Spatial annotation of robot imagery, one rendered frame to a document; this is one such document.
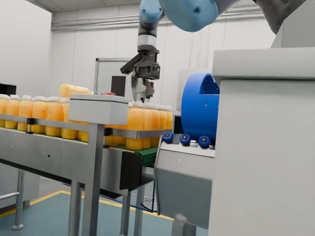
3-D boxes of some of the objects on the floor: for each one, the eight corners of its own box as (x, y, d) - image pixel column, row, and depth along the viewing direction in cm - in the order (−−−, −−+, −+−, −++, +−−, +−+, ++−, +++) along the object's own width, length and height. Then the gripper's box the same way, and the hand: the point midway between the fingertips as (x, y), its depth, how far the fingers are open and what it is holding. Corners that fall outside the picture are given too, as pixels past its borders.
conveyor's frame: (120, 401, 79) (139, 154, 78) (-64, 244, 156) (-57, 118, 154) (173, 304, 121) (186, 143, 120) (8, 218, 198) (15, 119, 197)
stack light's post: (135, 270, 145) (148, 106, 143) (130, 268, 147) (143, 105, 145) (138, 267, 149) (151, 106, 147) (134, 264, 151) (146, 106, 149)
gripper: (149, 43, 79) (145, 101, 79) (164, 52, 90) (160, 104, 90) (130, 45, 83) (126, 100, 83) (146, 54, 94) (142, 103, 94)
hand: (138, 99), depth 88 cm, fingers open, 5 cm apart
